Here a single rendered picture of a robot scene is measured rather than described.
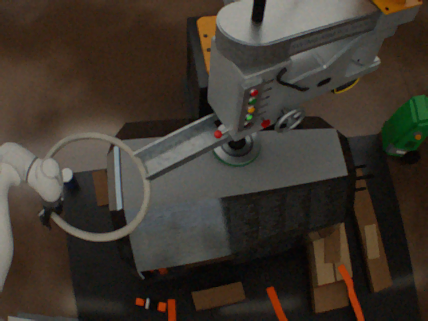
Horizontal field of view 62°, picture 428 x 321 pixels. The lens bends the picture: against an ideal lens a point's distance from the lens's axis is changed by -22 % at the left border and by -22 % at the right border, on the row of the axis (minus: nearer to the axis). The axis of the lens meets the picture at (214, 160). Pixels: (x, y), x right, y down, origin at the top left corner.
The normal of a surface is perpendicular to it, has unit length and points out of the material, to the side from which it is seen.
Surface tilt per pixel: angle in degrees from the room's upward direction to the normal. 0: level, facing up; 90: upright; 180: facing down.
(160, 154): 3
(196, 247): 45
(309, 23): 0
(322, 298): 0
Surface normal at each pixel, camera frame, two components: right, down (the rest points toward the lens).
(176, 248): 0.15, 0.32
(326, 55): -0.52, -0.07
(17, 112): 0.04, -0.44
